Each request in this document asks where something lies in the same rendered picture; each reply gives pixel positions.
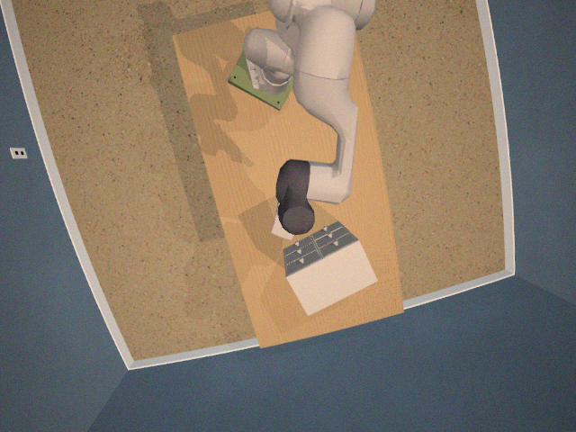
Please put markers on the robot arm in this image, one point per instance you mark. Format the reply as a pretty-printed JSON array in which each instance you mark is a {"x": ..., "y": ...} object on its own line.
[{"x": 320, "y": 68}]

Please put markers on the beige small chest of drawers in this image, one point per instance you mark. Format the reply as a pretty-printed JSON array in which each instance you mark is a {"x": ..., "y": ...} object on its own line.
[{"x": 332, "y": 278}]

